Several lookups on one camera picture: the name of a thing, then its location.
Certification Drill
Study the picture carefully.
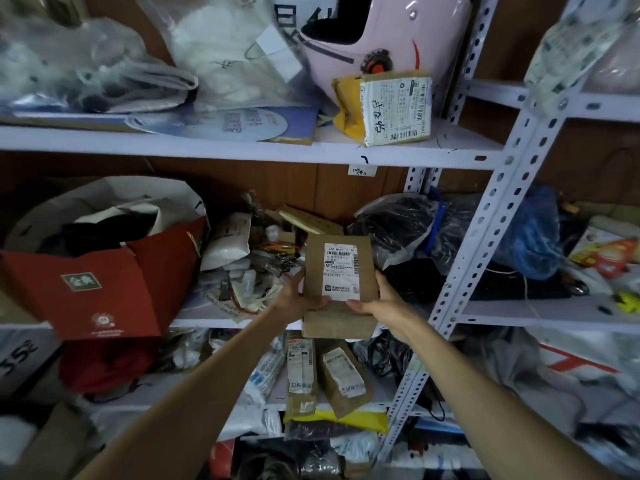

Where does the brown cardboard parcel with label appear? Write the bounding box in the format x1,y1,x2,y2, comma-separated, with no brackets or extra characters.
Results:
301,234,381,340

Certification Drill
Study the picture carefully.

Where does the white metal shelving rack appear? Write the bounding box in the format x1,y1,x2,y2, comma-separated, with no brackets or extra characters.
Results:
0,0,640,480

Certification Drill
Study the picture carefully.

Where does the yellow plastic mailer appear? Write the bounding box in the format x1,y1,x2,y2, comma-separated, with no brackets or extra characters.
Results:
283,406,390,436

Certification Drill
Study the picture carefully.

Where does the red paper gift bag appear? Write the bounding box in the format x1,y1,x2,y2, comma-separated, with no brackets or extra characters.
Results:
0,176,210,342

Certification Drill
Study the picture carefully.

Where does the black plastic bag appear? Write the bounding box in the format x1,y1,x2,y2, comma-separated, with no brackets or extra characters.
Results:
346,193,453,270

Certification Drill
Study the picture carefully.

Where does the yellow padded envelope with label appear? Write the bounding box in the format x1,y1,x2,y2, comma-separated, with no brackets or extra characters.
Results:
332,70,433,148

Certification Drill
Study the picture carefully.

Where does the brown kraft parcel with label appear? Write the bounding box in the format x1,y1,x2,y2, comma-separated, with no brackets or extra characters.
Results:
316,339,373,419

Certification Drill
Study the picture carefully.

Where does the white plastic pouch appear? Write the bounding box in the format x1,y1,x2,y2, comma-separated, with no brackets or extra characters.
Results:
200,212,253,272

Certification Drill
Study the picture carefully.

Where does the person's left forearm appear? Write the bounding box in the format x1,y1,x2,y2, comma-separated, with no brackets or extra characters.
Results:
75,309,291,480

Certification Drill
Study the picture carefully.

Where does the blue and white flat box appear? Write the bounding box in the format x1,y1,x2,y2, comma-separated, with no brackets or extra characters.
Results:
0,105,321,145

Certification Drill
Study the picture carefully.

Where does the colourful toy box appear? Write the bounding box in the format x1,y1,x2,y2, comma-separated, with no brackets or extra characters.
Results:
567,226,640,280

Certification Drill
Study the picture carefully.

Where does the white red printed mailer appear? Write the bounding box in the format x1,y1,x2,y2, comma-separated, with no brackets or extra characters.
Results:
465,327,640,460

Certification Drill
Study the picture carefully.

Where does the pile of small clear packets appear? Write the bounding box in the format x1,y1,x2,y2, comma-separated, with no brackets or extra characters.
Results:
197,235,307,325

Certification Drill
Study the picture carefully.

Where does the small brown cardboard box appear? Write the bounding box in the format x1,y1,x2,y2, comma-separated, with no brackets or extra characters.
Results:
277,205,346,236

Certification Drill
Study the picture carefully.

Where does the white fluffy item in bag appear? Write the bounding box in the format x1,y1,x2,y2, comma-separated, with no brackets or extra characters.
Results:
136,0,306,108

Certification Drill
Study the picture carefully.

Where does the clear plastic bag with clothing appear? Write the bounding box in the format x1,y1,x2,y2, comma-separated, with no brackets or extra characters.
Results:
0,5,200,115

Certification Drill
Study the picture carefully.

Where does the person's right hand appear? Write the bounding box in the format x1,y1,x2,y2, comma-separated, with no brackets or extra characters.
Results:
346,270,414,339

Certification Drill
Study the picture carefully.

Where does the tall brown parcel with label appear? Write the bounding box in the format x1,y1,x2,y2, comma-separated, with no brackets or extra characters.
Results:
284,331,319,420

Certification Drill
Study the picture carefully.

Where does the white printed plastic bag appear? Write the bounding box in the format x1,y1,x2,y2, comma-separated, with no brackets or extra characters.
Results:
524,0,640,115

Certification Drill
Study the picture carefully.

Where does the blue plastic bag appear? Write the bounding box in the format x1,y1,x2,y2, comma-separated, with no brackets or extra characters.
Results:
430,186,566,280

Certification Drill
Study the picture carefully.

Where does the white blue printed mailer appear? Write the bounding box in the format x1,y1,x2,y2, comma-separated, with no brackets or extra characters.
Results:
240,337,287,406

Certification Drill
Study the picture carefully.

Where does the person's left hand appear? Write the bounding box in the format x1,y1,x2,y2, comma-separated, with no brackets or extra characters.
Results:
268,269,331,325

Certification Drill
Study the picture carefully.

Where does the person's right forearm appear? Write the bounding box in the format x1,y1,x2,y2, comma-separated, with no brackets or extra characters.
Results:
386,315,623,480

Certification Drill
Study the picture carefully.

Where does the pink helmet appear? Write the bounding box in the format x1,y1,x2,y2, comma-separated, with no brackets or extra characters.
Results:
298,0,474,90

